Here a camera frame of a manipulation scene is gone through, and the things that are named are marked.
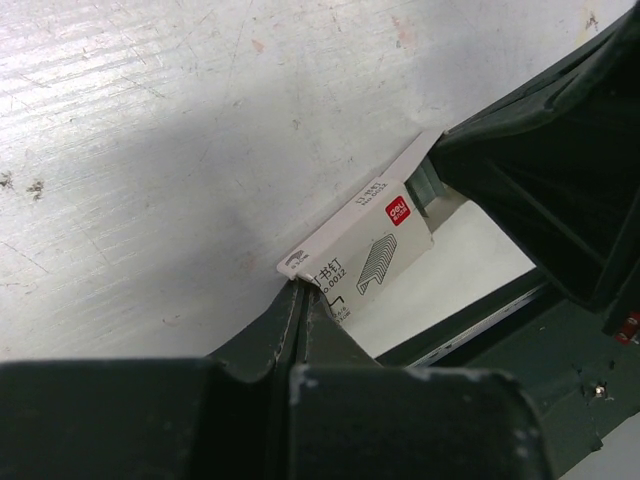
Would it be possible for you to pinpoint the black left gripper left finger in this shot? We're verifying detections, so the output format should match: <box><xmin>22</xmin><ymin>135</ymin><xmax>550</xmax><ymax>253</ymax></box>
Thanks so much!
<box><xmin>1</xmin><ymin>282</ymin><xmax>303</xmax><ymax>479</ymax></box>

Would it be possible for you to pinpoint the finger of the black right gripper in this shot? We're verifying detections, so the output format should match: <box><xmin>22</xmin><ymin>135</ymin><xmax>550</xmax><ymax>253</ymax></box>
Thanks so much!
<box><xmin>540</xmin><ymin>4</ymin><xmax>639</xmax><ymax>120</ymax></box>
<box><xmin>432</xmin><ymin>76</ymin><xmax>639</xmax><ymax>310</ymax></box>

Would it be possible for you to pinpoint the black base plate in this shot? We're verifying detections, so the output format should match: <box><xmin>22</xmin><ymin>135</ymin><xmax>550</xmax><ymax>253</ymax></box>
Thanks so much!
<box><xmin>377</xmin><ymin>271</ymin><xmax>639</xmax><ymax>474</ymax></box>

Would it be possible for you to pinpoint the staple box lid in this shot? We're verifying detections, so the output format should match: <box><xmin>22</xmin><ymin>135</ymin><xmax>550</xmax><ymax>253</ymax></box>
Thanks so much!
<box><xmin>277</xmin><ymin>129</ymin><xmax>443</xmax><ymax>323</ymax></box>

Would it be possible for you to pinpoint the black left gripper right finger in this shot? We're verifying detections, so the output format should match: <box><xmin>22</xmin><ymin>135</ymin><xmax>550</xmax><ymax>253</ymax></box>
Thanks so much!
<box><xmin>289</xmin><ymin>308</ymin><xmax>556</xmax><ymax>479</ymax></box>

